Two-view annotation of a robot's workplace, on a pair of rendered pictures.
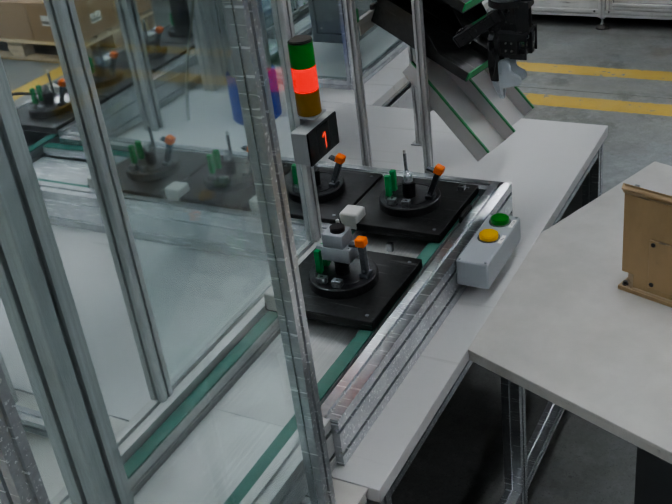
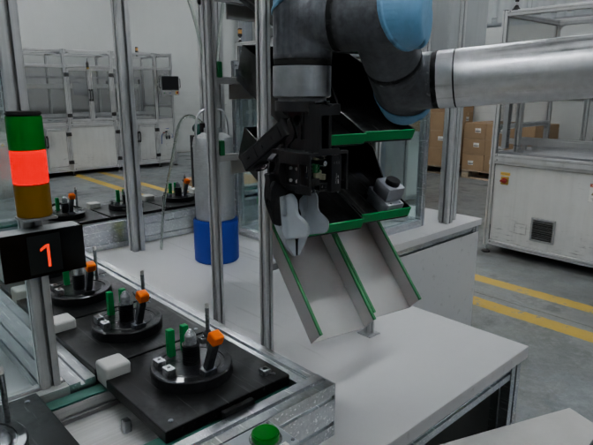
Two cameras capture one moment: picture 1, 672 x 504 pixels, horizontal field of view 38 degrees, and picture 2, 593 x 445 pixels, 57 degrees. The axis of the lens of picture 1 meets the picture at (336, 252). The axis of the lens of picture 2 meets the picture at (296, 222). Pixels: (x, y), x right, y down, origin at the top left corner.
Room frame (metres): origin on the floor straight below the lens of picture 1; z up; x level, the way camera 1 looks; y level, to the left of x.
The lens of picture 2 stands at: (1.21, -0.59, 1.45)
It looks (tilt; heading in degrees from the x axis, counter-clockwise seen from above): 14 degrees down; 16
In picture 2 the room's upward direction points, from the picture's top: straight up
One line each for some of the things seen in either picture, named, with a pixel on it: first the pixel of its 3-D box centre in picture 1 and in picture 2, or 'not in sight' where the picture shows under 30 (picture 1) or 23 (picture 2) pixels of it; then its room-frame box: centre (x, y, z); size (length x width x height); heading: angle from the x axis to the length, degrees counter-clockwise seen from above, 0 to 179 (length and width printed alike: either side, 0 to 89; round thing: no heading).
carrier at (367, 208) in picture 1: (408, 186); (191, 350); (1.97, -0.18, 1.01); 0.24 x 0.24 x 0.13; 59
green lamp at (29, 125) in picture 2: (301, 53); (25, 132); (1.87, 0.02, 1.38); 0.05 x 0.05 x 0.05
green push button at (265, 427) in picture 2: (499, 221); (265, 437); (1.85, -0.36, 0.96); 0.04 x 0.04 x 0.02
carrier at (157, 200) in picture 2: not in sight; (177, 190); (3.32, 0.56, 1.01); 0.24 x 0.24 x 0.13; 59
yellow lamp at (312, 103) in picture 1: (308, 101); (33, 199); (1.87, 0.02, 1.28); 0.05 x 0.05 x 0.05
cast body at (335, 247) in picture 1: (334, 240); not in sight; (1.68, 0.00, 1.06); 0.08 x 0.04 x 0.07; 59
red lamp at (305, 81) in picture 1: (304, 77); (29, 166); (1.87, 0.02, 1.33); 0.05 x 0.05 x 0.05
